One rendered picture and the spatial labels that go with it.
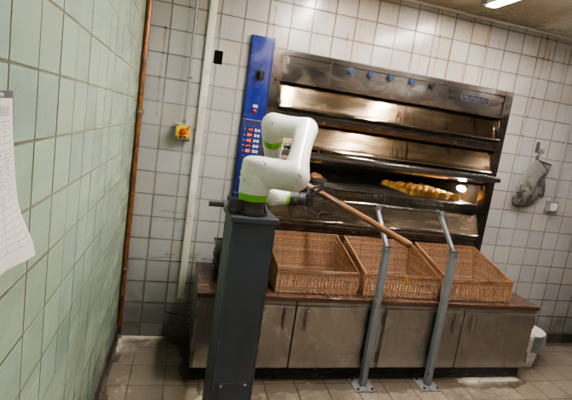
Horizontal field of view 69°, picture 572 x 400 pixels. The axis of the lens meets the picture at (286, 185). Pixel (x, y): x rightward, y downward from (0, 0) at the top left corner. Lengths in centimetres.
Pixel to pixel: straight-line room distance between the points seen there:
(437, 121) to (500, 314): 146
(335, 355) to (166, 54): 221
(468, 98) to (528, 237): 133
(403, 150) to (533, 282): 176
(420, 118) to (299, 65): 101
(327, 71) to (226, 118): 78
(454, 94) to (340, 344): 201
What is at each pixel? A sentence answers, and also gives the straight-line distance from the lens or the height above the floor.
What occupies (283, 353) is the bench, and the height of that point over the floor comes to 20.
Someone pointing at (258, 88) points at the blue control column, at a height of 181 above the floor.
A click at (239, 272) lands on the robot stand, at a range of 180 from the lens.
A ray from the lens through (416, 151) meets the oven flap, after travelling 333.
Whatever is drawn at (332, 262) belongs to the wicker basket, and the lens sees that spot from 314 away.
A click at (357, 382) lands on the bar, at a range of 307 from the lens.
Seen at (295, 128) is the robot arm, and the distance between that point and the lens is 205.
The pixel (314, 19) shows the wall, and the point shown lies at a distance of 305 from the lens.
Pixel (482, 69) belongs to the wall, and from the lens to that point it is 362.
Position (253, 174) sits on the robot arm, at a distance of 173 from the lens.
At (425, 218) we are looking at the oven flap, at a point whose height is 104.
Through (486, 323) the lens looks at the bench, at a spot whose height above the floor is 44.
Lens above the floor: 159
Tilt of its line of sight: 8 degrees down
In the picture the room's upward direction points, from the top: 8 degrees clockwise
